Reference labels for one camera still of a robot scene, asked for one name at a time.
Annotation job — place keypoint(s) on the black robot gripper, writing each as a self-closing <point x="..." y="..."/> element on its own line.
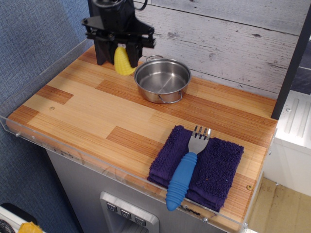
<point x="117" y="23"/>

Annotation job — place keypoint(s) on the yellow corn-shaped shaker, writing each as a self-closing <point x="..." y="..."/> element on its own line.
<point x="122" y="63"/>

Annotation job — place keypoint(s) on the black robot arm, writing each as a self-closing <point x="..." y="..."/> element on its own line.
<point x="115" y="23"/>

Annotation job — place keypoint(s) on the stainless steel pot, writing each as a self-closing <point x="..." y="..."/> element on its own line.
<point x="162" y="80"/>

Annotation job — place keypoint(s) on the clear acrylic edge guard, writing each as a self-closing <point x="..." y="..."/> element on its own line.
<point x="90" y="114"/>

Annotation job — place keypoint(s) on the grey toy fridge cabinet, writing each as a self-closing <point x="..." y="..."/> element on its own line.
<point x="83" y="187"/>

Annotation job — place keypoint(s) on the purple folded towel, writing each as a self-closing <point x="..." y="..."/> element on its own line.
<point x="213" y="174"/>

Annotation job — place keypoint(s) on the silver dispenser button panel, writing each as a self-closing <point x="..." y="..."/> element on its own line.
<point x="124" y="217"/>

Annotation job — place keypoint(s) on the yellow object bottom left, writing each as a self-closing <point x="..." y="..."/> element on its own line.
<point x="29" y="227"/>

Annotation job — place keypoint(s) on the white ridged appliance right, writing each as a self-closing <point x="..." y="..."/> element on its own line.
<point x="289" y="157"/>

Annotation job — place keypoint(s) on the dark left upright post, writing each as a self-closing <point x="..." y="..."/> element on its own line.
<point x="102" y="49"/>

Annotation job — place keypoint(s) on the dark upright post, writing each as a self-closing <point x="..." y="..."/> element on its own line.
<point x="293" y="66"/>
<point x="102" y="49"/>

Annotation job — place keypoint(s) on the blue-handled metal fork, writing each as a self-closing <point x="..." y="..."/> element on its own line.
<point x="179" y="184"/>

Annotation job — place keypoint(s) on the dark right upright post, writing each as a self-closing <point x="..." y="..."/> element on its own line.
<point x="293" y="66"/>

